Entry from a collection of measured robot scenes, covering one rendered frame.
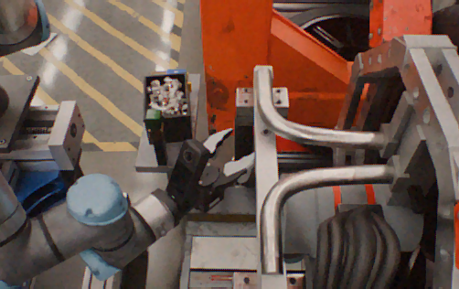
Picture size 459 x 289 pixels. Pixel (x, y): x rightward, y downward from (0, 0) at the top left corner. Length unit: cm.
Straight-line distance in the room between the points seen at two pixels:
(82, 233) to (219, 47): 57
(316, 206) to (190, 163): 21
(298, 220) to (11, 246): 39
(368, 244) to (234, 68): 68
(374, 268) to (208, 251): 109
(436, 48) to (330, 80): 56
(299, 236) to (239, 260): 87
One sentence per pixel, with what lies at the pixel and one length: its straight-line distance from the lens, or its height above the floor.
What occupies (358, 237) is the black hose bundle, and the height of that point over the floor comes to 104.
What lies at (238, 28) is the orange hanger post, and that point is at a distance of 98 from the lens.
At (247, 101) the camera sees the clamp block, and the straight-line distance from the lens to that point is 71.
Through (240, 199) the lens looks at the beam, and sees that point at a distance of 156.
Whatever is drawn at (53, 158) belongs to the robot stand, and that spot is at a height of 72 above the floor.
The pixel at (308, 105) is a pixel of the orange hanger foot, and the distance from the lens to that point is 115.
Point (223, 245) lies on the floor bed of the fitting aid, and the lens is 153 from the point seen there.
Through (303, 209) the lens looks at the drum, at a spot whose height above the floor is 91.
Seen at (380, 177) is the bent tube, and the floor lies 101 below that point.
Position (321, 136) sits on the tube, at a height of 101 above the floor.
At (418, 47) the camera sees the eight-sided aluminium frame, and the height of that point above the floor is 112.
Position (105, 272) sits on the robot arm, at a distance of 71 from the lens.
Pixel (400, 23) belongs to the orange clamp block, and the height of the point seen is 109.
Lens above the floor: 144
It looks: 50 degrees down
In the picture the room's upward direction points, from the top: straight up
